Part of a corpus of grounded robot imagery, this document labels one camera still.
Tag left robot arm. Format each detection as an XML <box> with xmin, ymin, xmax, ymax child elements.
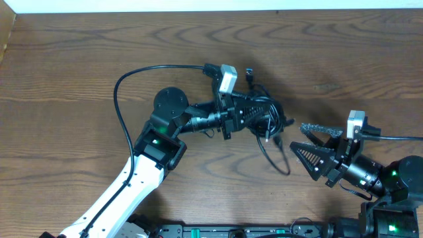
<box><xmin>59</xmin><ymin>87</ymin><xmax>275</xmax><ymax>238</ymax></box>

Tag black USB cable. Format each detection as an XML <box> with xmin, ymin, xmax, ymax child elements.
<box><xmin>231</xmin><ymin>67</ymin><xmax>295</xmax><ymax>177</ymax></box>

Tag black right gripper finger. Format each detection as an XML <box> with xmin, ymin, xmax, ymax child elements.
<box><xmin>289</xmin><ymin>142</ymin><xmax>336</xmax><ymax>180</ymax></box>
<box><xmin>299</xmin><ymin>123</ymin><xmax>344</xmax><ymax>145</ymax></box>

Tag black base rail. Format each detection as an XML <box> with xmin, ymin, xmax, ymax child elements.
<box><xmin>151</xmin><ymin>224</ymin><xmax>321</xmax><ymax>238</ymax></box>

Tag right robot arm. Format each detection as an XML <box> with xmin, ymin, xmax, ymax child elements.
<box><xmin>289</xmin><ymin>123</ymin><xmax>422</xmax><ymax>237</ymax></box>

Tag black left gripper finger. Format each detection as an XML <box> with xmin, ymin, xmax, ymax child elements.
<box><xmin>236</xmin><ymin>105</ymin><xmax>270</xmax><ymax>131</ymax></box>
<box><xmin>231</xmin><ymin>94</ymin><xmax>273</xmax><ymax>110</ymax></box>

